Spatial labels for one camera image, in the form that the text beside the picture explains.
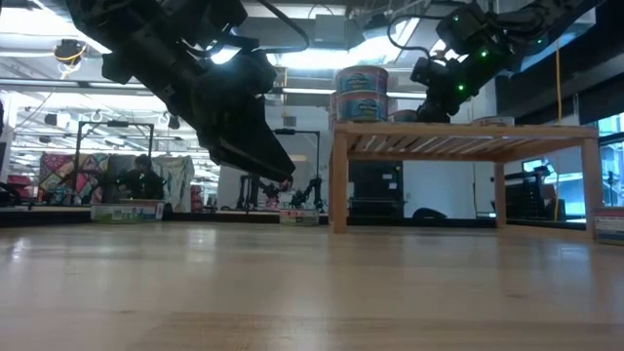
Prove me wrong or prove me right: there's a black gantry frame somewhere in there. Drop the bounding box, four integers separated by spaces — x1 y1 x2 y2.
71 120 156 201
272 128 322 211

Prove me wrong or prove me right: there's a window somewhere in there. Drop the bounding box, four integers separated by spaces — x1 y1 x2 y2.
597 114 624 209

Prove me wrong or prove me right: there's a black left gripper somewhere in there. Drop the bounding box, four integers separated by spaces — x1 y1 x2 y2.
101 33 296 179

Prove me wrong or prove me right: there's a person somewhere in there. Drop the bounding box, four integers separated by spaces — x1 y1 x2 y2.
118 153 166 201

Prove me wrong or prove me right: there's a black hanging cable reel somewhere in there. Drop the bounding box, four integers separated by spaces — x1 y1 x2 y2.
52 38 89 79

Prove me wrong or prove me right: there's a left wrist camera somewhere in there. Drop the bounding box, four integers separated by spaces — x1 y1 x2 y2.
221 50 279 106

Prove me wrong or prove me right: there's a black camera cable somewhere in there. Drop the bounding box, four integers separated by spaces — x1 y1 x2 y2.
387 14 443 59
255 0 312 54

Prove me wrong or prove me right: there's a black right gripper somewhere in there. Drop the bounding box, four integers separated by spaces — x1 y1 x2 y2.
418 46 498 123

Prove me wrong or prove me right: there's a wooden slatted shelf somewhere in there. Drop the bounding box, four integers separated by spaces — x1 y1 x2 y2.
329 121 602 234

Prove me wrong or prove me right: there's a ceiling tube light strip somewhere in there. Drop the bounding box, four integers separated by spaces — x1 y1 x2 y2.
280 86 430 101

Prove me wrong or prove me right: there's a black cabinet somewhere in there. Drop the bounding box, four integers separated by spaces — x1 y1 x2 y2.
351 159 405 218

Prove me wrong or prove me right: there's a grey cloth cover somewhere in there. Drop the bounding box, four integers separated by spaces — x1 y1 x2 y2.
151 154 196 214

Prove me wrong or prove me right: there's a colourful patchwork quilt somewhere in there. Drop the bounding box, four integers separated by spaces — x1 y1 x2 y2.
38 151 111 205

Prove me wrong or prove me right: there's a black rounded object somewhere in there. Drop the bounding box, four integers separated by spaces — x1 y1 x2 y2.
411 207 449 220

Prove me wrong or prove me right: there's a black left camera cable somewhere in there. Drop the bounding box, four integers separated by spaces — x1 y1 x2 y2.
255 0 312 54

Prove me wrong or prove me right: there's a green-white label tin can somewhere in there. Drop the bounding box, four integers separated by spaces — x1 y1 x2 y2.
279 208 321 227
91 203 143 225
120 198 166 223
471 115 516 127

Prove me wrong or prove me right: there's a black right camera cable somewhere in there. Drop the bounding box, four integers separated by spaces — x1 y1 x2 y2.
387 14 443 59

